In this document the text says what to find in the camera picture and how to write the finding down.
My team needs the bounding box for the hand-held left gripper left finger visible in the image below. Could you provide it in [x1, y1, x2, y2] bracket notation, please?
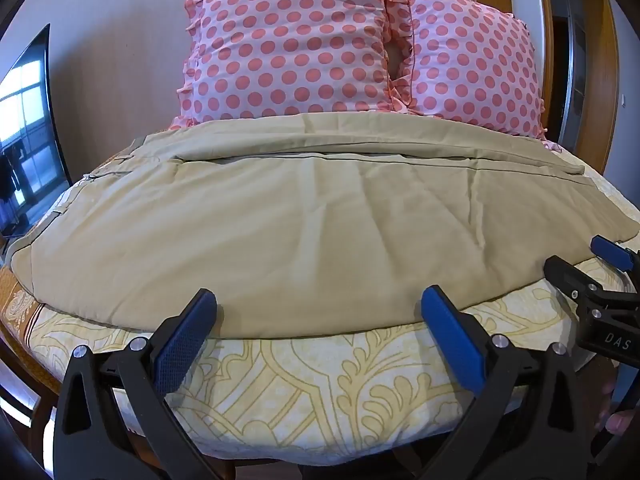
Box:
[52, 287, 236, 480]

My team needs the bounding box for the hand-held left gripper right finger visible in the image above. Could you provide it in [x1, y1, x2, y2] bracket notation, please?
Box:
[392, 285, 597, 480]

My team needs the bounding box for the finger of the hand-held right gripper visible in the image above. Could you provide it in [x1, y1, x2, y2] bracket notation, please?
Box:
[544, 255, 610, 318]
[590, 233, 640, 281]

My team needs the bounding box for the beige blanket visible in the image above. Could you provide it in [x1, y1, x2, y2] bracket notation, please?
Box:
[10, 111, 640, 342]

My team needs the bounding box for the person's right hand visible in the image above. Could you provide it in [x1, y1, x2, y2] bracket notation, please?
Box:
[594, 377, 640, 437]

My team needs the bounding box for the yellow patterned bed sheet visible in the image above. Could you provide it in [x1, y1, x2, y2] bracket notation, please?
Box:
[0, 150, 640, 466]

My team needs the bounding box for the small pink polka dot pillow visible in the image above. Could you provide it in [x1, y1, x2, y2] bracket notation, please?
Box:
[385, 0, 563, 151]

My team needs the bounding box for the black flat television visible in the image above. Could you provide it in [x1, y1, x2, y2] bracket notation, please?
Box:
[0, 23, 74, 241]

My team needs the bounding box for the large pink polka dot pillow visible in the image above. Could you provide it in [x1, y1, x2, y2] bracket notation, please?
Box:
[169, 0, 416, 131]

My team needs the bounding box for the wooden bed frame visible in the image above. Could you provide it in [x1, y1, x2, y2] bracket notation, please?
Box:
[0, 332, 68, 456]

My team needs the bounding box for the wooden door frame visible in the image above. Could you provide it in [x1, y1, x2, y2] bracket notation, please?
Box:
[469, 0, 621, 176]

